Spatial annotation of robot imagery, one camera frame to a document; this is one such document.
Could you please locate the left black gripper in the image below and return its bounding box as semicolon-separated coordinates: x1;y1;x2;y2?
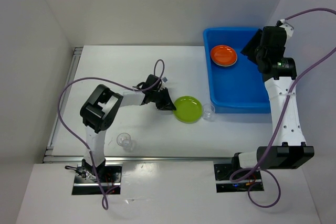
150;87;175;111

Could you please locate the green plate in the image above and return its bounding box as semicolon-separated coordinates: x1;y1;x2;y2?
173;95;203;124

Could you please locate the orange plate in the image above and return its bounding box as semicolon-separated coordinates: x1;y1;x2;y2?
210;45;238;64

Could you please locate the clear cup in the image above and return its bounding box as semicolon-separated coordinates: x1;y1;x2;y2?
117;133;136;152
202;103;215;121

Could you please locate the beige plate with small motifs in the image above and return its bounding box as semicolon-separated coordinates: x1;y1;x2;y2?
212;61;237;68

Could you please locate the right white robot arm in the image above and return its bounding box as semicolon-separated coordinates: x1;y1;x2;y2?
230;22;314;182

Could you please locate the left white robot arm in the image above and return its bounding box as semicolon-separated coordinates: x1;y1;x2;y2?
80;74;176;182

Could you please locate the blue plastic bin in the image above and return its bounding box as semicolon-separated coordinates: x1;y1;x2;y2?
203;27;270;114

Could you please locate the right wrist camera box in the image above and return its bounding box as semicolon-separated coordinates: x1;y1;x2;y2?
276;19;294;39

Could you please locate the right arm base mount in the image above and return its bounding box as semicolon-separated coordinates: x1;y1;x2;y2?
214;163;264;193

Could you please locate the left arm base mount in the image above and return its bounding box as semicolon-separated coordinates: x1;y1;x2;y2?
65;164;122;195

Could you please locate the aluminium table frame rail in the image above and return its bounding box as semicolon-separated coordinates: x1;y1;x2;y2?
41;46;291;164

